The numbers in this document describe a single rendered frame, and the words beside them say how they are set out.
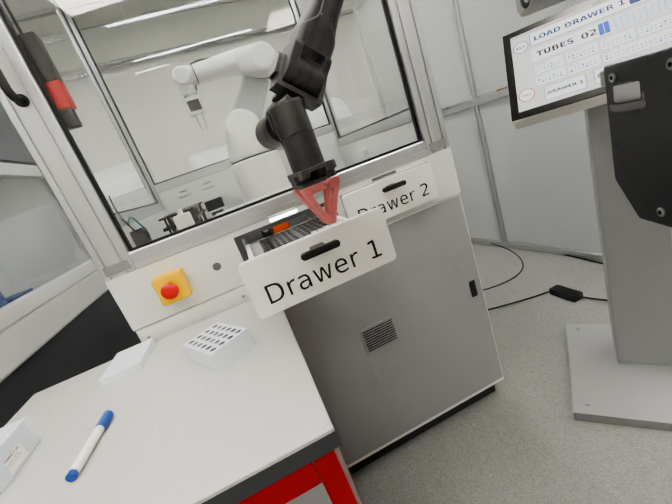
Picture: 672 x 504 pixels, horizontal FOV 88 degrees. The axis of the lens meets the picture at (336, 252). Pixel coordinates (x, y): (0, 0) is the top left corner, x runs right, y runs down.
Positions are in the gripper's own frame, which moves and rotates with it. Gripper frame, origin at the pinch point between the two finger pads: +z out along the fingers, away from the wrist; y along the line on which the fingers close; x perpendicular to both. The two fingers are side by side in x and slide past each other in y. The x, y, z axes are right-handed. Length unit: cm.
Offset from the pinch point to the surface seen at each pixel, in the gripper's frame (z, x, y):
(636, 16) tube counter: -14, -96, 12
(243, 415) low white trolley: 19.1, 24.4, -11.9
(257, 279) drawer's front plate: 5.7, 15.3, 3.4
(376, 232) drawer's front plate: 6.8, -8.7, 3.3
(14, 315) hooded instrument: 0, 83, 59
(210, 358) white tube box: 15.8, 28.6, 4.3
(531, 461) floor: 96, -35, 14
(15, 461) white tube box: 17, 61, 3
